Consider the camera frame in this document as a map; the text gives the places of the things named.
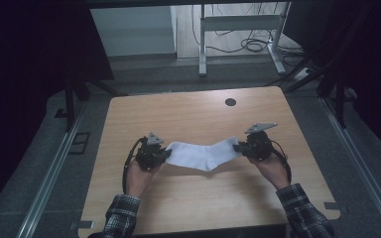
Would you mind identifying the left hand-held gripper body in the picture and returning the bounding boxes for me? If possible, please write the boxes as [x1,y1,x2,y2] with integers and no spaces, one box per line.
[134,132,169,172]

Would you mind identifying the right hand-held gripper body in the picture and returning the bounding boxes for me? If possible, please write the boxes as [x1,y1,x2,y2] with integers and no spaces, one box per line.
[240,122,279,162]

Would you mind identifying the white sock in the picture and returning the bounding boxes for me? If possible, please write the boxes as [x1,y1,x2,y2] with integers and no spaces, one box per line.
[165,136,243,173]

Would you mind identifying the person's left hand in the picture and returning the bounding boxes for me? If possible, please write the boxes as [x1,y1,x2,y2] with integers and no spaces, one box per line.
[124,158,162,199]

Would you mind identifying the person's right hand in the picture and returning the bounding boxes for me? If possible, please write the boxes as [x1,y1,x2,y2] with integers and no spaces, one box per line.
[247,152,293,191]

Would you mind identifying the white power strip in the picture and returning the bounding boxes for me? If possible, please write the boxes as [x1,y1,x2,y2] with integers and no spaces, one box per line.
[292,66,313,82]

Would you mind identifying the black metal stand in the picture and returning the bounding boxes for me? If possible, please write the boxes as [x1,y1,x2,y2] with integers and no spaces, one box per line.
[317,73,358,130]
[63,73,92,134]

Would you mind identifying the white panel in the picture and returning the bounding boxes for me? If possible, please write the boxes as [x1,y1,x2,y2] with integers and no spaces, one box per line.
[89,5,178,58]

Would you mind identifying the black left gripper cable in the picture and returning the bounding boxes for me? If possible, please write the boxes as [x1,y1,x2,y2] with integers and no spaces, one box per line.
[121,136,148,194]

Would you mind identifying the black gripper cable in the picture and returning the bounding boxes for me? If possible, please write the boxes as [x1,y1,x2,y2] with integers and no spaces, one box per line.
[121,136,148,194]
[270,139,294,184]

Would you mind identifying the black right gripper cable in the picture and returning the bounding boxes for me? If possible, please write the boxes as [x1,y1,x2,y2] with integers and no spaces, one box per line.
[270,139,294,184]

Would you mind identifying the grey table bracket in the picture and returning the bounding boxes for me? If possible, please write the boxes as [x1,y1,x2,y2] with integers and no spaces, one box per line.
[68,220,95,231]
[322,201,349,213]

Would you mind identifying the black floor cables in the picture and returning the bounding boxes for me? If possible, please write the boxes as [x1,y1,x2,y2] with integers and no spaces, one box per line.
[191,3,306,65]

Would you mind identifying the metal floor rail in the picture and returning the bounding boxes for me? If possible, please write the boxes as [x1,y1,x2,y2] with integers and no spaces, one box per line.
[15,104,84,238]
[319,97,381,238]

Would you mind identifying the white metal desk frame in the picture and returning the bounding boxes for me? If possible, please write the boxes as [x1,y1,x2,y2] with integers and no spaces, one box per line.
[197,2,293,77]

